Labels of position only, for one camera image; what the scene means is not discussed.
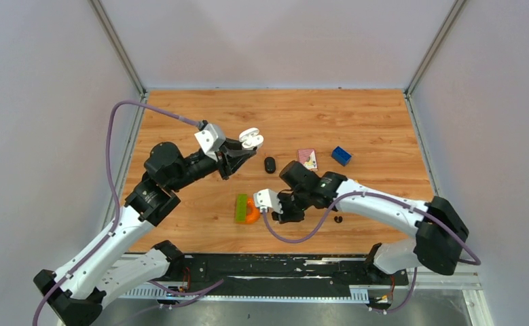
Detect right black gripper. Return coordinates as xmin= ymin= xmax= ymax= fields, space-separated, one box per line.
xmin=270 ymin=188 xmax=311 ymax=223

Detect orange half ring block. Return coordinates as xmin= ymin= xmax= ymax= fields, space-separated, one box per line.
xmin=245 ymin=198 xmax=261 ymax=224

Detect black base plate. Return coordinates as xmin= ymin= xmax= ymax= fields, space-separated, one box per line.
xmin=159 ymin=253 xmax=409 ymax=297

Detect white earbud charging case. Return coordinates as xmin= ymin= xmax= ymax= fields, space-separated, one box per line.
xmin=239 ymin=128 xmax=264 ymax=149

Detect green toy brick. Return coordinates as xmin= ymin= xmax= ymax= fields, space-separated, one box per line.
xmin=234 ymin=194 xmax=248 ymax=223

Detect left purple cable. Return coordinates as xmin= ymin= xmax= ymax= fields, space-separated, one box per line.
xmin=31 ymin=100 xmax=202 ymax=326

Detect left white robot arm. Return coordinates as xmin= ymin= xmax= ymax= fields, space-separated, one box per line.
xmin=33 ymin=132 xmax=263 ymax=325

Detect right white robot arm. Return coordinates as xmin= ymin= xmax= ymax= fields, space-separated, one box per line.
xmin=253 ymin=161 xmax=470 ymax=284

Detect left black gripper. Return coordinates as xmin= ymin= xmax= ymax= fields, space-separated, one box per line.
xmin=169 ymin=137 xmax=257 ymax=192

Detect playing card box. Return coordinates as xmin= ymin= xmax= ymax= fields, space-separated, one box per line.
xmin=297 ymin=149 xmax=318 ymax=171

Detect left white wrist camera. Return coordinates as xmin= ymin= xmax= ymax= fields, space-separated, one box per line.
xmin=194 ymin=123 xmax=226 ymax=162

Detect black earbud case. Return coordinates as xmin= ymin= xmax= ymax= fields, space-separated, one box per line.
xmin=264 ymin=156 xmax=276 ymax=174

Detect slotted cable duct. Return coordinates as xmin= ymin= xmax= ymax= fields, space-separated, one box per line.
xmin=117 ymin=282 xmax=370 ymax=304

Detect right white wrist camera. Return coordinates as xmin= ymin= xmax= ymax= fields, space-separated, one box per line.
xmin=253 ymin=189 xmax=283 ymax=214

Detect blue toy brick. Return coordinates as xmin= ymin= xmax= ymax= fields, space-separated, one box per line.
xmin=331 ymin=146 xmax=352 ymax=166

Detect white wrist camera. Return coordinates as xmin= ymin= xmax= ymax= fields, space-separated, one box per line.
xmin=253 ymin=189 xmax=283 ymax=214
xmin=194 ymin=123 xmax=226 ymax=162

